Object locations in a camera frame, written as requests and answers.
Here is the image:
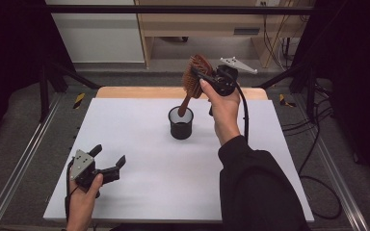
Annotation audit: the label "light wooden desk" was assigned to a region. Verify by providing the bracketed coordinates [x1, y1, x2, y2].
[134, 0, 316, 68]

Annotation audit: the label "black mesh pen holder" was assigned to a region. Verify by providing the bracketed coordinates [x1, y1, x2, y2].
[168, 106, 195, 141]

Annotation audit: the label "black hanging desk cables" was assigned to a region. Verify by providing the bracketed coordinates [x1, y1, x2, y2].
[262, 6, 291, 70]

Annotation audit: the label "person's right hand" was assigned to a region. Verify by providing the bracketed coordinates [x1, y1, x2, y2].
[199, 78, 242, 137]

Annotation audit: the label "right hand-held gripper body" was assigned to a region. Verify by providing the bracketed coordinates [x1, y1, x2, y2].
[210, 56, 258, 97]

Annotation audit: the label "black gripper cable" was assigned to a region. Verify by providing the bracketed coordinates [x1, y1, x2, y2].
[234, 81, 251, 144]
[64, 158, 80, 223]

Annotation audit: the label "aluminium frame rail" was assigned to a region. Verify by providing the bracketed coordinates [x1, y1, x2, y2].
[314, 138, 370, 231]
[0, 92, 62, 231]

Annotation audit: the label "black curtain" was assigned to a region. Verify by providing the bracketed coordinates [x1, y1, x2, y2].
[0, 0, 75, 155]
[288, 0, 370, 187]

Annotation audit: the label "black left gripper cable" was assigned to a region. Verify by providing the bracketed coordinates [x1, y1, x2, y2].
[64, 158, 80, 223]

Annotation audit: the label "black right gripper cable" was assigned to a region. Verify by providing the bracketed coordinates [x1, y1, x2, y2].
[234, 81, 251, 144]

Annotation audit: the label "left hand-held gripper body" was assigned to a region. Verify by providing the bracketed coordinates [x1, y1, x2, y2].
[68, 148, 121, 193]

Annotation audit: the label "yellow black floor tape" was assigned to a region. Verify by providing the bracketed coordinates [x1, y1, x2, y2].
[278, 93, 297, 109]
[72, 92, 87, 110]

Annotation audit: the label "person's left hand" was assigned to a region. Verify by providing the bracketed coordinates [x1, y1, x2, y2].
[66, 172, 104, 219]

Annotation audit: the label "black horizontal frame bar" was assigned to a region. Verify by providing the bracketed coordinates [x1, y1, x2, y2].
[44, 4, 316, 15]

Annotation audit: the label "black metal stand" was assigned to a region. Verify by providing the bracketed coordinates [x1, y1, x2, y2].
[38, 61, 102, 123]
[256, 61, 319, 123]

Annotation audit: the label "white power socket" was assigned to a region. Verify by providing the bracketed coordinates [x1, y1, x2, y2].
[255, 0, 282, 8]

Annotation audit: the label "black floor cable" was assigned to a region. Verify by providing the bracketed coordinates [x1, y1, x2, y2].
[297, 105, 343, 221]

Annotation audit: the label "brown wooden hairbrush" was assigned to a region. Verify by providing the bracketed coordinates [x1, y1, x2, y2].
[176, 53, 215, 118]

